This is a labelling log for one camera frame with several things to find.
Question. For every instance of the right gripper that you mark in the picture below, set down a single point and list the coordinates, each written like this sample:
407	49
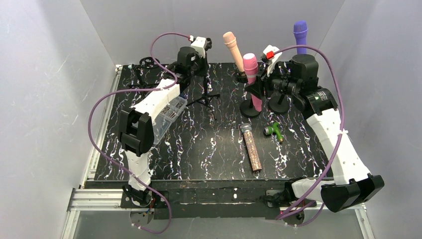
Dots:
263	83

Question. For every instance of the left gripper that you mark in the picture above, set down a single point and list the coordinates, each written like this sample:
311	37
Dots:
202	62

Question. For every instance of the pink microphone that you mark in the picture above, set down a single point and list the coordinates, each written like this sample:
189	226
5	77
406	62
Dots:
250	66

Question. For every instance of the tall black tripod stand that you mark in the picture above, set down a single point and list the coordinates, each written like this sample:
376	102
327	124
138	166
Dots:
206	98

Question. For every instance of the rhinestone glitter microphone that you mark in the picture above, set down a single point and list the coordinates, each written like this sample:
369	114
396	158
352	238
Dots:
246	130

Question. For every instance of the peach microphone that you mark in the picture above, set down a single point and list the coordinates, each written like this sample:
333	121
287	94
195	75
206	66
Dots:
231	43

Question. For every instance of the small black shock-mount tripod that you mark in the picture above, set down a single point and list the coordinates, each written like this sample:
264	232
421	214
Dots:
138	73

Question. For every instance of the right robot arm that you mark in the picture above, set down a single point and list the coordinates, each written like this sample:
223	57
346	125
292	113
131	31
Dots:
352	183

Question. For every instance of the black round-base clip stand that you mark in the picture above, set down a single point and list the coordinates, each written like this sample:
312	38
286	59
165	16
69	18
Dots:
279	104

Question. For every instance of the purple microphone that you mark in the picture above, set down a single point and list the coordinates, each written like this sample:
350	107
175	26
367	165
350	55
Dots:
300	31

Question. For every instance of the green plastic tool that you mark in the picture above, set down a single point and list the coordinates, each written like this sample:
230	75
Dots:
274	129

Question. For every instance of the clear plastic screw box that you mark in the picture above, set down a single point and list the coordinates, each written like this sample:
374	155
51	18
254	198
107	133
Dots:
166	117

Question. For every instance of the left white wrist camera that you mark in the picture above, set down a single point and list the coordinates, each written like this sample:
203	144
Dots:
200	44

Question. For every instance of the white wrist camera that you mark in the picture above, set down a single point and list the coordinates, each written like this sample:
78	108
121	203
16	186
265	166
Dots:
270	56
200	44

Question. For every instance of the black round-base shock-mount stand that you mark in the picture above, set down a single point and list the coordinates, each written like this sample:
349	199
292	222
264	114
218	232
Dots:
246	107

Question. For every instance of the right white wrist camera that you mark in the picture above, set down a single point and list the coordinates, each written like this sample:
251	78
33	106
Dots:
270	56

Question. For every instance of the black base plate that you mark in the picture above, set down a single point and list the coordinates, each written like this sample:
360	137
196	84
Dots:
220	198

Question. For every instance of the aluminium frame rail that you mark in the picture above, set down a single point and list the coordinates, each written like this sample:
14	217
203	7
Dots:
197	147

